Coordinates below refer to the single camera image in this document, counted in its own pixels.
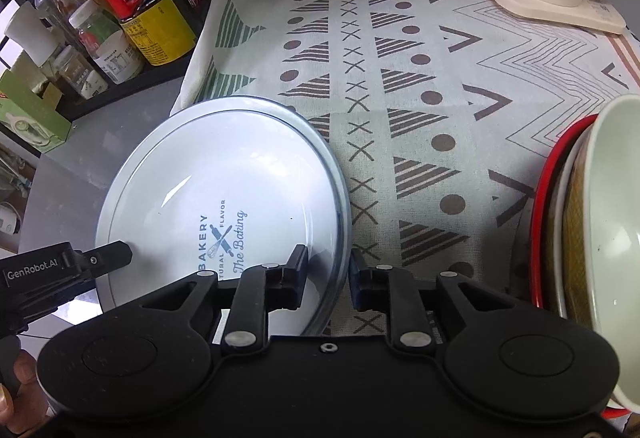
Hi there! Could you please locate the white lidded jar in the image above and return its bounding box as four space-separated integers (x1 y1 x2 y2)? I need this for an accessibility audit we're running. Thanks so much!
67 0 147 85

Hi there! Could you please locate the pale green bowl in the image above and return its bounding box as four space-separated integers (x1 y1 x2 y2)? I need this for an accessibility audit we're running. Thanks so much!
584 94 640 413

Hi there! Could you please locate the white paper cup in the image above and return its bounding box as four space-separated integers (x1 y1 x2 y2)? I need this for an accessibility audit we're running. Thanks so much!
4 2 62 67

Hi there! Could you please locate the person's left hand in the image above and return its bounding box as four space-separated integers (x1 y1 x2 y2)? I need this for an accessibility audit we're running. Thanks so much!
0 348 52 437

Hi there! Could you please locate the plain white plate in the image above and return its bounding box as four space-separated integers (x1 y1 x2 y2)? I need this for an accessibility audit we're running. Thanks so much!
549 135 587 319

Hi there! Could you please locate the olive yellow bowl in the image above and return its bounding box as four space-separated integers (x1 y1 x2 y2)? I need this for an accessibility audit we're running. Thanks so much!
561 132 602 331

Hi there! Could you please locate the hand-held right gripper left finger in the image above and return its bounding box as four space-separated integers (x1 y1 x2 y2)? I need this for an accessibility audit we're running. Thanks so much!
137 244 311 351

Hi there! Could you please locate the green and white carton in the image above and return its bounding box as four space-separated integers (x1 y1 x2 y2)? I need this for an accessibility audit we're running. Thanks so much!
0 66 72 155

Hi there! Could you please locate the small spice jar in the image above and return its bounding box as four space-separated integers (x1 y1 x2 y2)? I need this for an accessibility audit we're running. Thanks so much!
51 45 110 100

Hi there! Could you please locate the white plate with blue rim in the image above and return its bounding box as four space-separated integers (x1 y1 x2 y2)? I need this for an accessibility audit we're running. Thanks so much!
95 95 354 340

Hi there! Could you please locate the red plate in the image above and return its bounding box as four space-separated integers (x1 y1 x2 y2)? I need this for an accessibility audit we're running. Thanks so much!
529 114 632 420

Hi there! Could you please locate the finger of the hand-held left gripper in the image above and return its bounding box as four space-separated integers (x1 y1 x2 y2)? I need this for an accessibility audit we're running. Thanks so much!
81 240 134 275

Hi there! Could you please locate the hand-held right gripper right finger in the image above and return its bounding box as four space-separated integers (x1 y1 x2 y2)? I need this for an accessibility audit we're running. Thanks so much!
348 248 523 351

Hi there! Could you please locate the patterned table cloth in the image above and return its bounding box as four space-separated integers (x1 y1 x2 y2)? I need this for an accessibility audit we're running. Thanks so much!
170 0 640 340

